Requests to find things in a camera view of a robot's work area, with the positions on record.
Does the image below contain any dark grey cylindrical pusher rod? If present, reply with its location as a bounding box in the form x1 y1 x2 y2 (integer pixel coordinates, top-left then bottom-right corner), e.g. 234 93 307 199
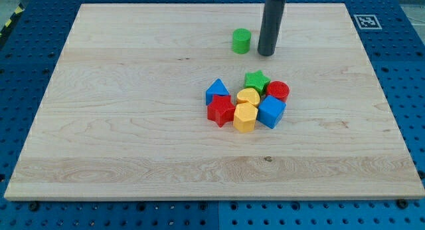
257 0 286 57

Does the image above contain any green cylinder block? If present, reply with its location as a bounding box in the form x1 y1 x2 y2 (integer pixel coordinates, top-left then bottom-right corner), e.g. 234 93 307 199
232 28 252 54

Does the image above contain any green star block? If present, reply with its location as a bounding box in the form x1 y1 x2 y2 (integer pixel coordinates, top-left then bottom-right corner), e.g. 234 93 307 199
244 70 271 96

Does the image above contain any red star block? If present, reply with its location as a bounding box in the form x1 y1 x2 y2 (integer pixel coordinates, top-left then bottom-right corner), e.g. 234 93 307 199
207 94 236 128

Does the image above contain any red cylinder block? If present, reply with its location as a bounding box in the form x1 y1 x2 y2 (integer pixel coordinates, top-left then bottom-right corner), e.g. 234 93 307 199
266 81 290 102

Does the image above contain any white fiducial marker tag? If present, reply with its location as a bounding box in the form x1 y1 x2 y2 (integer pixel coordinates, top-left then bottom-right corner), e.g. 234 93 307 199
354 14 382 30

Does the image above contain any yellow heart block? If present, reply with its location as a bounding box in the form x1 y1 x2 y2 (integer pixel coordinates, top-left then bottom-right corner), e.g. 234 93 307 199
236 88 260 107

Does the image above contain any blue triangle block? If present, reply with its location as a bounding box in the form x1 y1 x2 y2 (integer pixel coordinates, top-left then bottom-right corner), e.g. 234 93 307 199
205 78 230 106

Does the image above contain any blue cube block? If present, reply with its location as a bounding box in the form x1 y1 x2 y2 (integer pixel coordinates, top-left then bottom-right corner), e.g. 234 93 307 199
257 95 286 129

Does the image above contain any yellow hexagon block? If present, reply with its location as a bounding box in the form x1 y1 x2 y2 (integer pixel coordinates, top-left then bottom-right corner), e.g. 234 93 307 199
233 102 258 133

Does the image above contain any light wooden board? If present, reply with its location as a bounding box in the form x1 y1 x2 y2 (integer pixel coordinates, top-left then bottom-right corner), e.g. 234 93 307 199
5 3 424 201

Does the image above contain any yellow black hazard tape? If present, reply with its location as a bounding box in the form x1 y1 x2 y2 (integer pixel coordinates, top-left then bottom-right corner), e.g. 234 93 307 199
1 3 25 39

